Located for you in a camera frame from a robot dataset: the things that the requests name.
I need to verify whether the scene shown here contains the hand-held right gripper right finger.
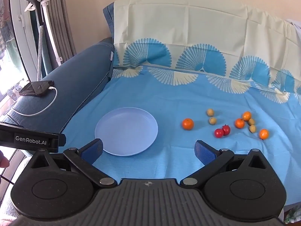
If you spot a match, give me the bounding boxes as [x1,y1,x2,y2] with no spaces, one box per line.
[180,140,271,189]

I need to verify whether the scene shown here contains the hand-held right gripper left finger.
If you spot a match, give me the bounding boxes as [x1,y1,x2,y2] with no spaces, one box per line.
[30,138,117,189]

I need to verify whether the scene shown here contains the lavender plastic plate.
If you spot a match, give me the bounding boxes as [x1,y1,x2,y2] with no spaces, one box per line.
[94,107,159,157]

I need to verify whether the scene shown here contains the person's left hand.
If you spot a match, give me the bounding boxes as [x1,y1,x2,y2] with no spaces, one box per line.
[0,151,10,169]

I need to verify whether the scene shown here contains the black smartphone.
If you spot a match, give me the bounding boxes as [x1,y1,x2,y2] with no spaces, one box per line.
[19,80,55,97]

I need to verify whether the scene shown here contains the blue fan-print bed sheet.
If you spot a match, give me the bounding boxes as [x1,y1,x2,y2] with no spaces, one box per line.
[45,0,301,217]

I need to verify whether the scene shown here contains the blue fabric sofa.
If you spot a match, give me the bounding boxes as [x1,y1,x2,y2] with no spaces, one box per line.
[0,2,116,160]

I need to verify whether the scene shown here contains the pink lace cloth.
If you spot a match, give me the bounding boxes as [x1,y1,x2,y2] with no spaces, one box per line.
[0,215,17,226]

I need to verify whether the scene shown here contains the grey curtain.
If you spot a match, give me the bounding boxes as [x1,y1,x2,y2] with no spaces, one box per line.
[41,0,77,64]

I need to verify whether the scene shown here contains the hanging clothes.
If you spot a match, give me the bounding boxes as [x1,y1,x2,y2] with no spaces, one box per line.
[0,0,15,64]

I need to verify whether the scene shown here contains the thin black cable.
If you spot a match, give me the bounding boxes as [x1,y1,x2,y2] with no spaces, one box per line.
[0,174,15,184]

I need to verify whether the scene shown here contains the white charging cable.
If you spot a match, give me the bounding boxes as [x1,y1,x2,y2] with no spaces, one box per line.
[10,86,58,117]

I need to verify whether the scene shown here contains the white window frame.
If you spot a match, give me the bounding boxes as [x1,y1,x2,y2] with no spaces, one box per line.
[8,0,43,82]

